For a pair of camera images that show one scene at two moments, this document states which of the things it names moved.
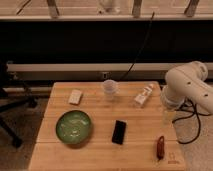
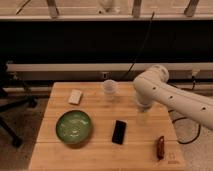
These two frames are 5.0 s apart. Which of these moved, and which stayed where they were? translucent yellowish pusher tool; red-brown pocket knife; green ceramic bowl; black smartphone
Moved: translucent yellowish pusher tool
Stayed: black smartphone; green ceramic bowl; red-brown pocket knife
